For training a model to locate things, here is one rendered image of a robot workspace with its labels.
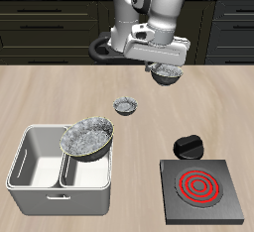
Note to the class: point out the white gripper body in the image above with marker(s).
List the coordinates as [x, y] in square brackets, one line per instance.
[155, 52]

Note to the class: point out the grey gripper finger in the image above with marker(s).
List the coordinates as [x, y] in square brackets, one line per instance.
[148, 66]

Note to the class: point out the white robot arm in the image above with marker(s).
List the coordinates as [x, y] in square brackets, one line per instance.
[165, 4]

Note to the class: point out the medium grey speckled bowl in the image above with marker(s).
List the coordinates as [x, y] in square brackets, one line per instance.
[167, 76]

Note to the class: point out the small grey fluted bowl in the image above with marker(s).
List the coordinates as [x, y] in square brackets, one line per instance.
[125, 105]

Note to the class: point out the large grey speckled bowl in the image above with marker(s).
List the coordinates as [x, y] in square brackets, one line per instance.
[86, 138]

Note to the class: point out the dark grey kitchen cupboard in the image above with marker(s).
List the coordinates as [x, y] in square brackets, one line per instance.
[231, 31]

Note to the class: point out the round black knob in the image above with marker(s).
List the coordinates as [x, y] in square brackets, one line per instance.
[188, 147]

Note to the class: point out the dark olive kitchen cupboard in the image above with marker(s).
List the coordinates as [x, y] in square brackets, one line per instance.
[49, 31]

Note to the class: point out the dark grey stove plate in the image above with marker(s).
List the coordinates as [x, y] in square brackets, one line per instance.
[198, 189]

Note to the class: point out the white two-bin basket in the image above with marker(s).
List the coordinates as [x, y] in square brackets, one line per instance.
[39, 176]

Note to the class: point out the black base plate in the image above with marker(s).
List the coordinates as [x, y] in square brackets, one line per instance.
[96, 49]

